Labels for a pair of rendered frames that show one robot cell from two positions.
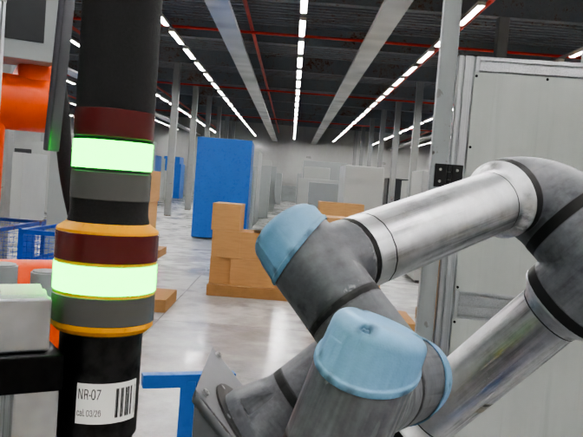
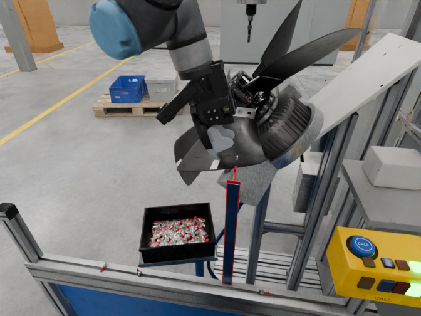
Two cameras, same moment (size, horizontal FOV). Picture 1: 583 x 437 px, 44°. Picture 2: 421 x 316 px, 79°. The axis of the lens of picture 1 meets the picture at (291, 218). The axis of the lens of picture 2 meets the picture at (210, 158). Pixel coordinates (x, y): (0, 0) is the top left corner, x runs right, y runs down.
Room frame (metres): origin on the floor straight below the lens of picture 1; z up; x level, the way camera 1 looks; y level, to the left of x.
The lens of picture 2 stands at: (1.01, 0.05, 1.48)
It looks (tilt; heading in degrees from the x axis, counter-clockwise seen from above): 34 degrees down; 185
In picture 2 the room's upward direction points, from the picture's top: straight up
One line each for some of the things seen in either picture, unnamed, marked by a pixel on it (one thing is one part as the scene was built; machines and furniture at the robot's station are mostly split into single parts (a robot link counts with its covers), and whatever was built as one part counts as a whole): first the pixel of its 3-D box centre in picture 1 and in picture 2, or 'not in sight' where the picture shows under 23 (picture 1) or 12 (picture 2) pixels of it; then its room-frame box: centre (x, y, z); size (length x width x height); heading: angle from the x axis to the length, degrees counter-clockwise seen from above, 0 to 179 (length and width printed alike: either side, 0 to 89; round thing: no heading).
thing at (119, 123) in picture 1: (114, 125); not in sight; (0.31, 0.08, 1.62); 0.03 x 0.03 x 0.01
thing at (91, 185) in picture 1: (111, 185); not in sight; (0.31, 0.08, 1.59); 0.03 x 0.03 x 0.01
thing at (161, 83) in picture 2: not in sight; (163, 84); (-2.57, -0.97, 0.31); 0.60 x 0.42 x 0.33; 7
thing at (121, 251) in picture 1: (107, 244); not in sight; (0.31, 0.08, 1.57); 0.04 x 0.04 x 0.01
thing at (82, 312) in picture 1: (103, 303); not in sight; (0.31, 0.08, 1.54); 0.04 x 0.04 x 0.01
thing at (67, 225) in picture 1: (105, 274); not in sight; (0.31, 0.08, 1.56); 0.04 x 0.04 x 0.05
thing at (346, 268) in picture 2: not in sight; (377, 267); (0.69, 0.35, 1.02); 0.16 x 0.10 x 0.11; 86
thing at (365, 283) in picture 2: not in sight; (366, 283); (0.74, 0.30, 1.04); 0.02 x 0.01 x 0.03; 86
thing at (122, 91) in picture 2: not in sight; (129, 88); (-2.51, -1.47, 0.25); 0.60 x 0.41 x 0.22; 7
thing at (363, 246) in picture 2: not in sight; (362, 246); (0.68, 0.30, 1.08); 0.04 x 0.04 x 0.02
